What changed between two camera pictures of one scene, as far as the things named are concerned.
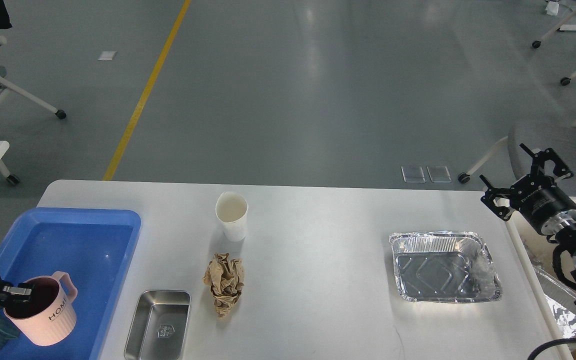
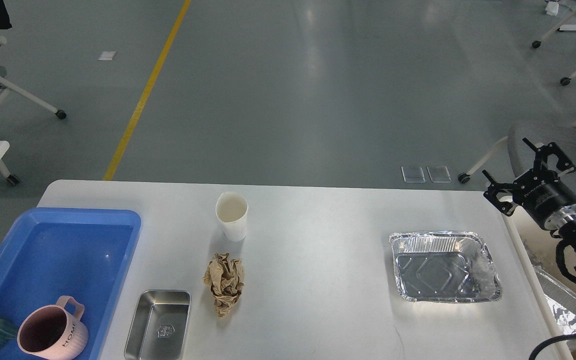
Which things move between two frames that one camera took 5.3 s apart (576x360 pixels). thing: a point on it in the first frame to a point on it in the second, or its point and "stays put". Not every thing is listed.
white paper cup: x=231 y=209 stays put
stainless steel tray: x=160 y=329 stays put
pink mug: x=50 y=317 to x=51 y=332
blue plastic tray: x=95 y=246 stays put
